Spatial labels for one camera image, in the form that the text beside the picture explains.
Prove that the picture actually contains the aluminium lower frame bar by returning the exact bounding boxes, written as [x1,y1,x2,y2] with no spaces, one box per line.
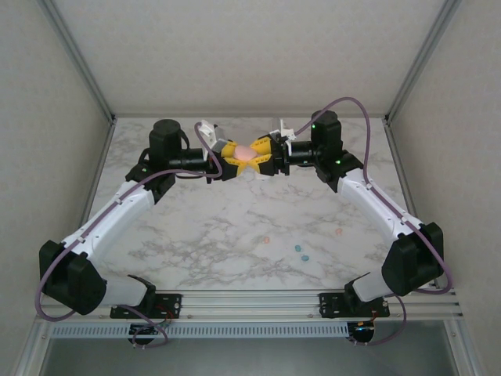
[11,319,54,376]
[444,319,477,376]

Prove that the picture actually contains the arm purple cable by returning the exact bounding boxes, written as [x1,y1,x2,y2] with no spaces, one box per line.
[295,96,457,348]
[34,123,225,349]

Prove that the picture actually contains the right controller board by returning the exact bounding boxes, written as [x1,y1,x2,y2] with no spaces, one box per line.
[350,320,377,334]

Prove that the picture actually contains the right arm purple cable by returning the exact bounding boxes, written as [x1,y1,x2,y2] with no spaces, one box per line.
[295,96,457,348]

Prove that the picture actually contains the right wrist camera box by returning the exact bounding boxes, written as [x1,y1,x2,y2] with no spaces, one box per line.
[273,117,297,156]

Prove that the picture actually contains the pink earbud charging case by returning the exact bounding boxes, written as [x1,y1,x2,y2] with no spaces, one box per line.
[232,143,258,161]

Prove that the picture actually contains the left controller board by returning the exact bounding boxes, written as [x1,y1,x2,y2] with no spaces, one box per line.
[128,323,164,337]

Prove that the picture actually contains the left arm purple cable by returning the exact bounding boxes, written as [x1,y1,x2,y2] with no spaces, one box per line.
[34,123,225,349]

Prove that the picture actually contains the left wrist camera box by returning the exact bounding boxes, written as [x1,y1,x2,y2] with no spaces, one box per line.
[195,119,228,152]

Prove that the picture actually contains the long aluminium table edge rail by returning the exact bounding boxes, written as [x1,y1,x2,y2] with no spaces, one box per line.
[112,112,389,120]

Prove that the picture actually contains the aluminium frame post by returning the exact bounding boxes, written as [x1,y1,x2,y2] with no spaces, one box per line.
[37,0,117,123]
[384,0,463,123]

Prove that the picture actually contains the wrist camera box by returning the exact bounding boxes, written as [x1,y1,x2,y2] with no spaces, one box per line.
[195,119,228,152]
[273,117,297,156]

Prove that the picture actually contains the aluminium mounting rail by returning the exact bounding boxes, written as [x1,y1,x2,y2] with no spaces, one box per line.
[38,288,463,324]

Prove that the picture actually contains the controller board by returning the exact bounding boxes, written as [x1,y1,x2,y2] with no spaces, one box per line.
[128,323,164,337]
[350,320,377,334]

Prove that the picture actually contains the white slotted cable duct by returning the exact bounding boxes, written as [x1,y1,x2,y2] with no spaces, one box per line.
[50,323,350,338]

